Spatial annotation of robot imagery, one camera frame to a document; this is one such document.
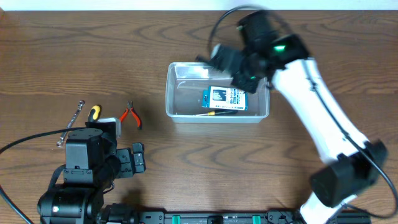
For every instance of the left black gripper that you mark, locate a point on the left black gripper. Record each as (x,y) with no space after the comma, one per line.
(127,168)

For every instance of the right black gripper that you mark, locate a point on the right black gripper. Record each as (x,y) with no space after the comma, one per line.
(247,86)

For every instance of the blue white screw box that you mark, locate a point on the blue white screw box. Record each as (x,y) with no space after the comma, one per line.
(224,98)

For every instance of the small black yellow screwdriver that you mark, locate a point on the small black yellow screwdriver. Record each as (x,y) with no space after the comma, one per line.
(220,112)

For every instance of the red handled pliers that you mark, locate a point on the red handled pliers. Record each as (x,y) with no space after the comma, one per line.
(130,110)

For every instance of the stubby yellow black screwdriver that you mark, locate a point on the stubby yellow black screwdriver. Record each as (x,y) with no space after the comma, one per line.
(94,113)

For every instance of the clear plastic container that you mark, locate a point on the clear plastic container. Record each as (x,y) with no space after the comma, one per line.
(184,87)

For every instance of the silver ratchet wrench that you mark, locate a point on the silver ratchet wrench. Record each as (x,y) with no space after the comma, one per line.
(61,140)

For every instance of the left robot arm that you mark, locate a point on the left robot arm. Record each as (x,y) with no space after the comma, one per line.
(93,161)

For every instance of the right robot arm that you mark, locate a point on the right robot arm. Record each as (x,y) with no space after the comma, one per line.
(272,51)

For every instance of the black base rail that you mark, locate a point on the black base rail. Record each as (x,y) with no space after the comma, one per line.
(230,217)

